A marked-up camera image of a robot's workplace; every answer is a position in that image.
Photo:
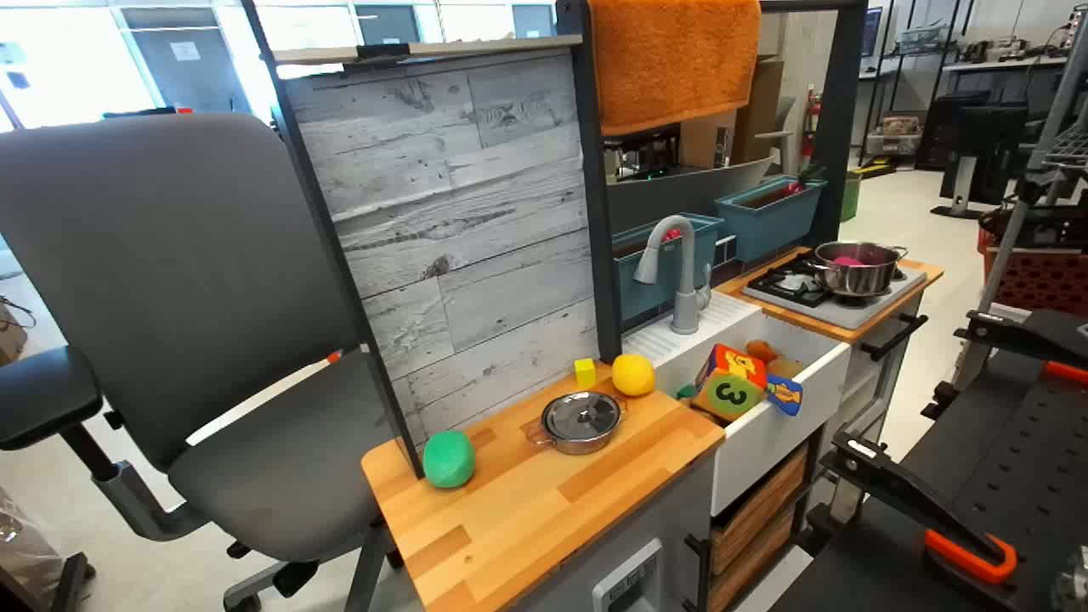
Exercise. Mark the wooden countertop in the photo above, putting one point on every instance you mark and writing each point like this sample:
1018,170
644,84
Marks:
532,499

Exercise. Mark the black clamp orange grip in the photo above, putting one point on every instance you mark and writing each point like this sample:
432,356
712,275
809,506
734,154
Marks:
906,499

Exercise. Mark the red fire extinguisher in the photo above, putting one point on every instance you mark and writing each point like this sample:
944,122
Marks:
809,124

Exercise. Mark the black toy stove top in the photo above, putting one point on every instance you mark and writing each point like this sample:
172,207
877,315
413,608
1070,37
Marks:
792,284

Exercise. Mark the black chair seat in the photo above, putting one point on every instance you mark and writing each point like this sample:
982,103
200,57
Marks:
37,394

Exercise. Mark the grey toy faucet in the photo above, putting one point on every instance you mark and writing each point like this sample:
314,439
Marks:
689,295

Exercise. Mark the brown cardboard box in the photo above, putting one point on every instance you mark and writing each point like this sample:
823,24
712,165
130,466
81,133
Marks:
763,108

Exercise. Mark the red perforated crate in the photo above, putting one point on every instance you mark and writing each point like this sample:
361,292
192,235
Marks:
1038,278

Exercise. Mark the teal plastic bin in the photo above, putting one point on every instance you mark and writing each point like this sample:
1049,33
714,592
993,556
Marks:
650,284
768,221

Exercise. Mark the metal pot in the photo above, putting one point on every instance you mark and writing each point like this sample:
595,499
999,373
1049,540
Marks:
854,275

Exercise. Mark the grey office chair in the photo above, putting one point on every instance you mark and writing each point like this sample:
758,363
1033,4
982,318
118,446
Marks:
172,260

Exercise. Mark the grey kitchen cabinet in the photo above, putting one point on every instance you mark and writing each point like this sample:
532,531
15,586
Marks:
668,547

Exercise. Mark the white sink basin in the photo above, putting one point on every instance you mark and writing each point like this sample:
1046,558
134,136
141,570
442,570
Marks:
768,442

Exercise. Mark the orange terry towel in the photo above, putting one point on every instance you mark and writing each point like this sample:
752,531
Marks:
675,63

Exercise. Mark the small blue picture toy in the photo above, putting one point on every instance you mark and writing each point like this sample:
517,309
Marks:
784,396

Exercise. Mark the black workbench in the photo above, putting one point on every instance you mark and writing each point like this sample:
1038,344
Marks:
1008,454

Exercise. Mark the green ball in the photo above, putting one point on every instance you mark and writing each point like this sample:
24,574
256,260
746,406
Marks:
449,460

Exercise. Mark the wooden stove counter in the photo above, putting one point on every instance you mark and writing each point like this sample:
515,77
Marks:
837,328

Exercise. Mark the yellow lemon toy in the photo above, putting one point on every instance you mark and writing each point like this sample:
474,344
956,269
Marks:
632,374

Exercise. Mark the grey wood-pattern back panel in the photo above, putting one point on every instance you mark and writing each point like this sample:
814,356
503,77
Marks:
452,227

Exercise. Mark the small yellow cube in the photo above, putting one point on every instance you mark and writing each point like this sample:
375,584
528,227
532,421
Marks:
587,373

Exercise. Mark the black kitchen frame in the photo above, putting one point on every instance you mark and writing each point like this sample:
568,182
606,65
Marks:
595,227

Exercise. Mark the colourful picture cube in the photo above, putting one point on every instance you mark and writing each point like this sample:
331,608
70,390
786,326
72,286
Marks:
732,384

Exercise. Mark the black storage rack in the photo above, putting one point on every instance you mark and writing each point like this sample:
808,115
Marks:
986,124

